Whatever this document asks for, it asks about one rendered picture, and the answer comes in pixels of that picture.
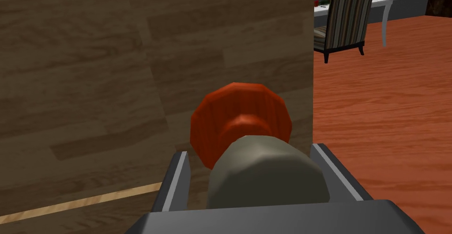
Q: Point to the white table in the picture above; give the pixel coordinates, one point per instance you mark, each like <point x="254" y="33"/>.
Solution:
<point x="379" y="6"/>

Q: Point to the red and grey door knob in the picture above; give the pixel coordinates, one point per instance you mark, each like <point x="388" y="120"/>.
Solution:
<point x="247" y="145"/>

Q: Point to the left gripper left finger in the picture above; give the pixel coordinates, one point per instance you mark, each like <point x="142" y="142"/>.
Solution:
<point x="175" y="184"/>

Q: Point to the brown wooden door leaf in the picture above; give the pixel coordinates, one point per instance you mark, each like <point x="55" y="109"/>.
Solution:
<point x="106" y="85"/>

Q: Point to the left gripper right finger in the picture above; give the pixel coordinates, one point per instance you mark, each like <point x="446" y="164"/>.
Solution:
<point x="335" y="177"/>

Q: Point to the striped chair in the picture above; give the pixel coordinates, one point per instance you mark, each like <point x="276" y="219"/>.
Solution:
<point x="344" y="18"/>

